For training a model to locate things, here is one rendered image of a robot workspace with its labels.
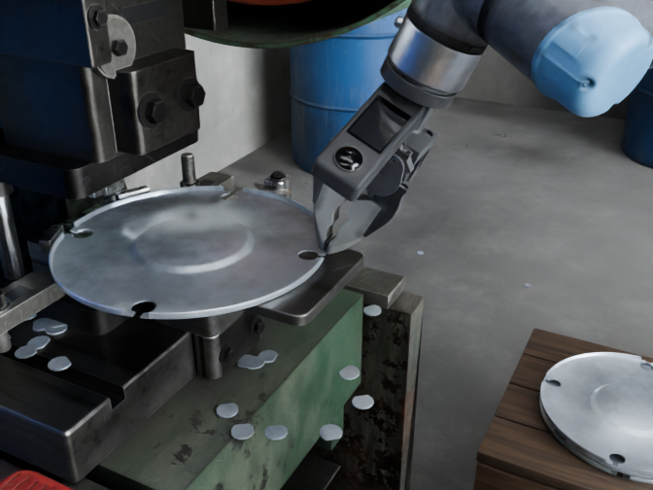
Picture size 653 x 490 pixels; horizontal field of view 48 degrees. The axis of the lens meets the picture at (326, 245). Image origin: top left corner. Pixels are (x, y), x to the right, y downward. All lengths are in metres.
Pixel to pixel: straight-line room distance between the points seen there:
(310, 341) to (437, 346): 1.15
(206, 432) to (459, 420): 1.08
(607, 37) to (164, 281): 0.44
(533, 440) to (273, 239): 0.60
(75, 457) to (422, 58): 0.46
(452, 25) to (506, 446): 0.74
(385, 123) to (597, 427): 0.73
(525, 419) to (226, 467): 0.62
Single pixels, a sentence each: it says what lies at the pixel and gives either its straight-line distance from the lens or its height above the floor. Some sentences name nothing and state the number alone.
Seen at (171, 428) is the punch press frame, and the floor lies 0.64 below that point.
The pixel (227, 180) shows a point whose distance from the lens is 1.02.
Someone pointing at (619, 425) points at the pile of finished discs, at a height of 0.37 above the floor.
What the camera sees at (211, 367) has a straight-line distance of 0.79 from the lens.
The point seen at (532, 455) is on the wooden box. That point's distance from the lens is 1.18.
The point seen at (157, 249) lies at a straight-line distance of 0.77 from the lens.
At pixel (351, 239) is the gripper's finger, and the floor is 0.81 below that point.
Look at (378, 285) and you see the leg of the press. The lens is 0.98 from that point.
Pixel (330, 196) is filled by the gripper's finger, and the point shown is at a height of 0.85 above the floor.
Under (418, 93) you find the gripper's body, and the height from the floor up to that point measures 0.97.
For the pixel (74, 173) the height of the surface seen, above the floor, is 0.89.
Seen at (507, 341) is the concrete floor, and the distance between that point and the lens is 2.04.
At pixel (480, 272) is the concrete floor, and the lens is 2.35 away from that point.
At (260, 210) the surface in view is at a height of 0.78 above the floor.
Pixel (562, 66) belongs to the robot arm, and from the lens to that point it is 0.55.
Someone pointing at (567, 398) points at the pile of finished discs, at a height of 0.37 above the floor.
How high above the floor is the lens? 1.14
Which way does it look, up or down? 28 degrees down
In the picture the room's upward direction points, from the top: straight up
